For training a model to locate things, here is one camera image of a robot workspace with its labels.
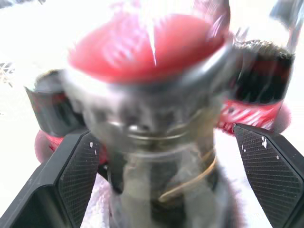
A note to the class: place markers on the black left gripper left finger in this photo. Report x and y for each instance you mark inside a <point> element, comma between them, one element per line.
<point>45,190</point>

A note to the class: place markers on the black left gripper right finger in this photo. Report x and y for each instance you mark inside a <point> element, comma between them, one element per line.
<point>273,171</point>

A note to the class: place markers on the red-capped cola bottle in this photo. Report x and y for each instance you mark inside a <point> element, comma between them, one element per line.
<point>152,118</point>

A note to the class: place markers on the cola bottle with red label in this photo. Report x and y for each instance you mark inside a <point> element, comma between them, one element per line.
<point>259,90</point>
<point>54,114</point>

